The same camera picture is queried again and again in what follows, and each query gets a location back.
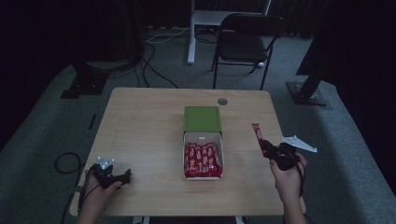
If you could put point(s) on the green box sleeve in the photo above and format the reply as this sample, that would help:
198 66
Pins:
202 118

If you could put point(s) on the small black floor strip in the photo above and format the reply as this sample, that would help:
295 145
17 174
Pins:
92 122

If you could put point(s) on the pile of red packets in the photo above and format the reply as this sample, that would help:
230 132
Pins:
202 160

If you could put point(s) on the red snack stick packet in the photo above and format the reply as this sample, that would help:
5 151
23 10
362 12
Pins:
257 133

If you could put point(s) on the black metal stand base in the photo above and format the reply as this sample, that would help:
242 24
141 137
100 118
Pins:
87 84

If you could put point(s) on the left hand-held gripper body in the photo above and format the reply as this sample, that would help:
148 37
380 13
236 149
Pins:
104 175

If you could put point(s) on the black slanted metal stand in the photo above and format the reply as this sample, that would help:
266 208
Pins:
308 90

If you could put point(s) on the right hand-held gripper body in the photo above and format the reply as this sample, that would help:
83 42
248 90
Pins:
285 157

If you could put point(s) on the black folding chair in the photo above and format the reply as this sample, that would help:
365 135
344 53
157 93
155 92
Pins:
244 43

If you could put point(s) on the person's left hand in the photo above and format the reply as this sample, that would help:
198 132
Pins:
95 196

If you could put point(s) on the person's right hand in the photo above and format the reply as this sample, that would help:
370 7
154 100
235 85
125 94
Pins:
288 183

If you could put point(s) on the grey round table grommet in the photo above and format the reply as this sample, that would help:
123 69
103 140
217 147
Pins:
222 101

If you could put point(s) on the white cardboard drawer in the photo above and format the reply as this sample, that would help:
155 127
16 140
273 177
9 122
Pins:
202 137

